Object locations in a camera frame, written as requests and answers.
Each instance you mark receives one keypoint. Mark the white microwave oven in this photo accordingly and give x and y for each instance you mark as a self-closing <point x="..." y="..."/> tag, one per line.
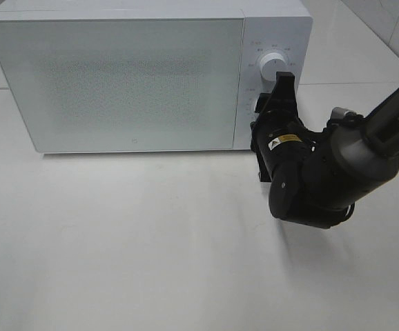
<point x="268" y="26"/>

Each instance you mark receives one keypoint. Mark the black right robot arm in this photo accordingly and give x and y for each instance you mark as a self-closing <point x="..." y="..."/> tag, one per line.
<point x="316" y="178"/>

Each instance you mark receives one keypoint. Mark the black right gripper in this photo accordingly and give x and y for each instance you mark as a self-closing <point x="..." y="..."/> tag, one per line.
<point x="271" y="141"/>

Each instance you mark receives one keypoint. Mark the white microwave door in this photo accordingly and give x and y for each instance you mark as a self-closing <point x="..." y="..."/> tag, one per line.
<point x="119" y="86"/>

